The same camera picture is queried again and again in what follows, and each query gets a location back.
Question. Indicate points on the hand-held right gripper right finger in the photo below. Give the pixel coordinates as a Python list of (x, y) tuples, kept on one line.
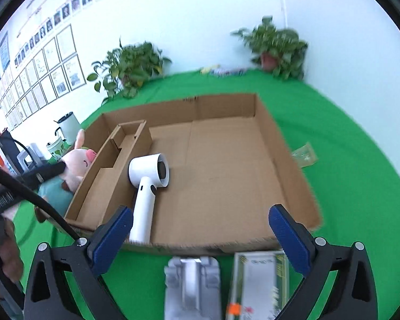
[(290, 240)]

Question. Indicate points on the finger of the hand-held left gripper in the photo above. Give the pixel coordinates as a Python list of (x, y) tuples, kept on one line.
[(46, 172)]

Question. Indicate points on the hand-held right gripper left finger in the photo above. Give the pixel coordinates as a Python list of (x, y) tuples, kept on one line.
[(115, 240)]

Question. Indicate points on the pink pig plush toy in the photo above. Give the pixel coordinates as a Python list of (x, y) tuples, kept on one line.
[(76, 166)]

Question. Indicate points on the white hair dryer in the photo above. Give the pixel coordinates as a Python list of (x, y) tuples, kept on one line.
[(143, 213)]

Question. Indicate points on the narrow cardboard insert tray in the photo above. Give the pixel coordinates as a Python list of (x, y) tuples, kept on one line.
[(100, 186)]

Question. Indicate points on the large cardboard box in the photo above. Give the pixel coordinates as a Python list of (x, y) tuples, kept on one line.
[(220, 173)]

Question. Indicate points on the person's left hand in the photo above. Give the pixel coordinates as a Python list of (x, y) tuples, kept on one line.
[(10, 250)]

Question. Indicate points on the grey plastic stool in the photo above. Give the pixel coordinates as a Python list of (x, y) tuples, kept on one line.
[(31, 155)]

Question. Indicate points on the green patterned cup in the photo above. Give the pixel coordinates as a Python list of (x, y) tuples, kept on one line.
[(56, 148)]

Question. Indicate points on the black cabinet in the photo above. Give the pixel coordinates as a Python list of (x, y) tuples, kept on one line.
[(6, 150)]

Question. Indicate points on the white electric kettle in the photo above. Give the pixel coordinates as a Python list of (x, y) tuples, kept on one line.
[(69, 126)]

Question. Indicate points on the green and white carton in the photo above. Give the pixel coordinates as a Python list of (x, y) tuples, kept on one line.
[(253, 280)]

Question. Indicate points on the small green packet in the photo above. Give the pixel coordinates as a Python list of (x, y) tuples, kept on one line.
[(305, 155)]

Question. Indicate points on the grey folding stand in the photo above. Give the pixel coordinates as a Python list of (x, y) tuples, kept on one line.
[(191, 290)]

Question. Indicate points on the green tablecloth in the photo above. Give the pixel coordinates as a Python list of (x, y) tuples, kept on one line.
[(353, 173)]

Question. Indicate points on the bushy potted green plant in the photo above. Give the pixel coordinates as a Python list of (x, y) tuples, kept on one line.
[(130, 63)]

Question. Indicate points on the row of small packets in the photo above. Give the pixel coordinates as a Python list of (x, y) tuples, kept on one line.
[(228, 72)]

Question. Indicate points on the small yellow item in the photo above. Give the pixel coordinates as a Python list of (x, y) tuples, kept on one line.
[(205, 70)]

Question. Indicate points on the potted plant in brown pot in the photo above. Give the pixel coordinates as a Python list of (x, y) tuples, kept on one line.
[(276, 46)]

